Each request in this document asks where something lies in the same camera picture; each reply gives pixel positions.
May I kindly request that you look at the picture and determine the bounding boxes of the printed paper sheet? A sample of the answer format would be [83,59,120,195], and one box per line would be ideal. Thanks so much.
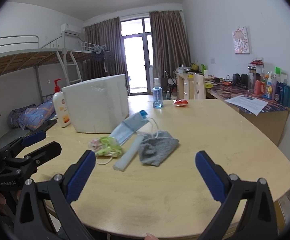
[225,95,268,116]

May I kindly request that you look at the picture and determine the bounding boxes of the blue surgical mask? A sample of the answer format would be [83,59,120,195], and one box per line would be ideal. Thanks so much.
[110,110,158,146]

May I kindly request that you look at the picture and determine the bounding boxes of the white lotion pump bottle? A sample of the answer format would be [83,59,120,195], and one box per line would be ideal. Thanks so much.
[53,79,70,128]

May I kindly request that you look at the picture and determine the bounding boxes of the anime wall picture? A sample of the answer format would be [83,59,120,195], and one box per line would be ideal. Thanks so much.
[232,27,250,54]

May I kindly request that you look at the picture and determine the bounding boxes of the red snack packet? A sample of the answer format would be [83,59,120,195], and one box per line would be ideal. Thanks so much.
[173,99,188,107]

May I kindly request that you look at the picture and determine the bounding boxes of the wooden drawer desk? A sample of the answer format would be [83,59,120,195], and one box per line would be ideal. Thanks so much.
[176,73,194,100]

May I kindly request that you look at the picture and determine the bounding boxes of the grey knit cloth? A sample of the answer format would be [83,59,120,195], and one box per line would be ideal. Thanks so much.
[138,131,179,167]

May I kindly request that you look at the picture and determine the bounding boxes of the black smartphone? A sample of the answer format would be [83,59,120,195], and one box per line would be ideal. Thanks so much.
[38,119,57,131]

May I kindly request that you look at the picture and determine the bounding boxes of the metal bunk bed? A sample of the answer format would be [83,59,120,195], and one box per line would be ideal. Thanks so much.
[0,33,100,102]

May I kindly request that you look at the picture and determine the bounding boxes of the blue sanitizer bottle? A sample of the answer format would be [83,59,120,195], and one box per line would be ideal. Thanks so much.
[152,77,163,109]

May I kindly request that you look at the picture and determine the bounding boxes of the blue plaid quilt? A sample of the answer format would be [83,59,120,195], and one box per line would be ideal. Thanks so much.
[7,100,55,131]

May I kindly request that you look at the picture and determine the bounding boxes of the white air conditioner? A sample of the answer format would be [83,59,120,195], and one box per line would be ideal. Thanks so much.
[60,23,82,36]

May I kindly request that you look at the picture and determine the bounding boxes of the tall clear water bottle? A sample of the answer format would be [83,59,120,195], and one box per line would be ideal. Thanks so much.
[248,63,257,93]

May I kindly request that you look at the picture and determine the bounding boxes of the wooden side desk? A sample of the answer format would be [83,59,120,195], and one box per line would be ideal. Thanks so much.
[206,83,290,146]

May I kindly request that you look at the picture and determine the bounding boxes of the white foam strip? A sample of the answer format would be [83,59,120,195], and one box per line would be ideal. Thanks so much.
[113,135,144,172]

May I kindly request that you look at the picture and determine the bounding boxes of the white foam box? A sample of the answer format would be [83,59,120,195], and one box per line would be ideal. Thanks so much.
[62,74,129,134]

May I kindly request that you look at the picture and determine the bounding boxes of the brown left curtain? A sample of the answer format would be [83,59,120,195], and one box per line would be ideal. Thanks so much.
[83,17,128,80]

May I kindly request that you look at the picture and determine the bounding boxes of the black headphones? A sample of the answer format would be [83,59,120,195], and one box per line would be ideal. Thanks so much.
[232,73,249,89]

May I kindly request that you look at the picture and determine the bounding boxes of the wooden smiley chair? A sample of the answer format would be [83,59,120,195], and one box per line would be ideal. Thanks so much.
[193,73,206,100]

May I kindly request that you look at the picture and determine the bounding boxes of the brown right curtain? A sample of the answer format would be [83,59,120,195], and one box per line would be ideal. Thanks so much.
[149,11,191,77]

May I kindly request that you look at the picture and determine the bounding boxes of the green patterned mask packet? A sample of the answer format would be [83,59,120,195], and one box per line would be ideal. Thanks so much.
[88,137,123,165]

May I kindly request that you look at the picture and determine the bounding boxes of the brown curtain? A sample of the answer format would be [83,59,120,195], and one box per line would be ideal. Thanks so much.
[83,17,128,80]
[149,11,191,77]

